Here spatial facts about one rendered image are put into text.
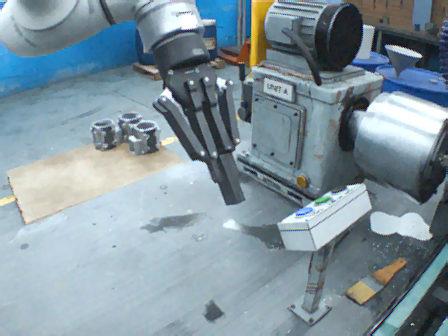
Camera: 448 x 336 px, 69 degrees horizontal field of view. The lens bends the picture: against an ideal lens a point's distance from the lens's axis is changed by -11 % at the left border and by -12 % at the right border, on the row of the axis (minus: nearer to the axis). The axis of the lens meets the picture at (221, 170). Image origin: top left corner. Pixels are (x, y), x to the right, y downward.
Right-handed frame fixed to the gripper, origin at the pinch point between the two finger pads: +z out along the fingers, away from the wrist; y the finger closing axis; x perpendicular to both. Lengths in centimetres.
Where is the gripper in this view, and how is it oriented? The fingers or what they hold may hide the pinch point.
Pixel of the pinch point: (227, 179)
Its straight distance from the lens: 51.4
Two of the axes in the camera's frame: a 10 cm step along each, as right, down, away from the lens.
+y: 7.7, -3.2, 5.5
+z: 3.5, 9.4, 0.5
